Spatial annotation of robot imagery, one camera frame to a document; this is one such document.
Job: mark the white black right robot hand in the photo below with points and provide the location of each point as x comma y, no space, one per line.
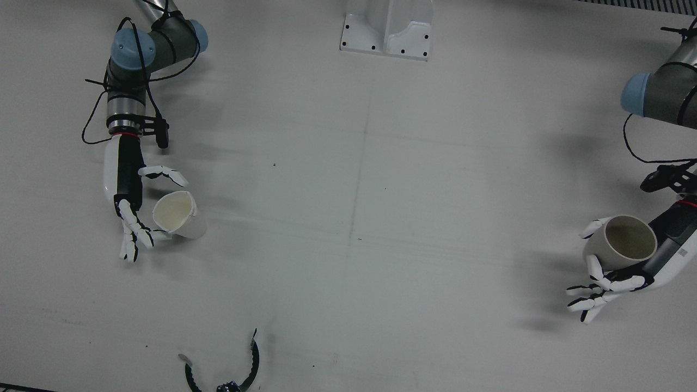
124,174

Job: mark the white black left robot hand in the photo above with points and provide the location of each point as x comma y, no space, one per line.
672,256

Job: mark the beige paper cup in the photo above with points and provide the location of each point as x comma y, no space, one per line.
610,250

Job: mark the white paper cup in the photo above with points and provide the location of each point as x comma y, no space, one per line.
188,223

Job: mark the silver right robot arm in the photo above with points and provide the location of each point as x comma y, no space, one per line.
163,38

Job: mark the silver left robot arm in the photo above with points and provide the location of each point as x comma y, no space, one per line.
670,87

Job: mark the striped metal grating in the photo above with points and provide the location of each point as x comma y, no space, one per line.
653,4

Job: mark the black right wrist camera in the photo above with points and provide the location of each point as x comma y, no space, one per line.
161,136

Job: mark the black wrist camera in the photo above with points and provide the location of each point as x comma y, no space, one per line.
161,136
661,178

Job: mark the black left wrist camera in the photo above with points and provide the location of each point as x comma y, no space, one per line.
661,178

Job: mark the white pedestal mount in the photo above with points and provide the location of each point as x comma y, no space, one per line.
408,38

